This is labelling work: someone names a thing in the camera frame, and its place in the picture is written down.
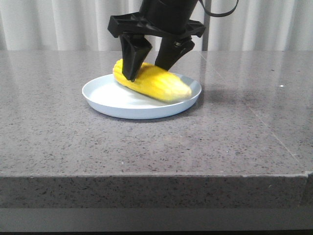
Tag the light blue round plate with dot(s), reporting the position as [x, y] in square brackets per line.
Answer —
[105, 95]

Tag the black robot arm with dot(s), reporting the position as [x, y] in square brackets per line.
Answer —
[185, 5]

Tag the white pleated curtain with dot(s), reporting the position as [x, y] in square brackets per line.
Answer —
[82, 24]

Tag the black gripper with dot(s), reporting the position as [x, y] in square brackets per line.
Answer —
[163, 22]

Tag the yellow corn cob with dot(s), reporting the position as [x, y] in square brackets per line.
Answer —
[154, 82]

